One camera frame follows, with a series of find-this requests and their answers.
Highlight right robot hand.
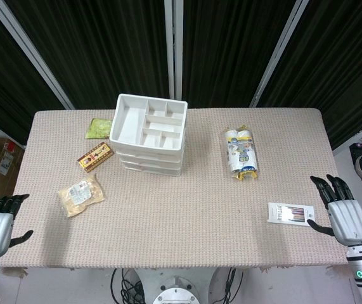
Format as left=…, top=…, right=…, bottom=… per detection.
left=306, top=174, right=362, bottom=247

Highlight clear plastic drawer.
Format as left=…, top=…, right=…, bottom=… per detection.
left=113, top=146, right=183, bottom=162
left=119, top=159, right=182, bottom=177

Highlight white pen set box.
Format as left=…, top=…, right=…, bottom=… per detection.
left=267, top=202, right=316, bottom=229

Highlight beige snack bag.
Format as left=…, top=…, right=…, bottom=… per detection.
left=56, top=174, right=107, bottom=218

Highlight red and yellow carton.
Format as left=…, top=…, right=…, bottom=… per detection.
left=77, top=142, right=115, bottom=174

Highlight pack of plastic bag rolls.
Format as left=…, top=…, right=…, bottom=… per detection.
left=224, top=125, right=259, bottom=182

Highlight green snack packet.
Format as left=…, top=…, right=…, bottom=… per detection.
left=84, top=117, right=113, bottom=140

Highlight beige woven tablecloth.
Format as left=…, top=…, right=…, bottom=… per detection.
left=0, top=107, right=351, bottom=277

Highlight white robot torso base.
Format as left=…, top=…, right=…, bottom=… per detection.
left=129, top=267, right=229, bottom=304

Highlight black cable bundle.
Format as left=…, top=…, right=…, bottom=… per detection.
left=110, top=268, right=146, bottom=304
left=220, top=268, right=245, bottom=304

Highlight white divided trays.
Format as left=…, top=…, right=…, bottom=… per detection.
left=109, top=93, right=188, bottom=177

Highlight gray metal frame post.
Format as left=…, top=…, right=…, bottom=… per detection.
left=164, top=0, right=185, bottom=101
left=0, top=0, right=75, bottom=110
left=249, top=0, right=310, bottom=108

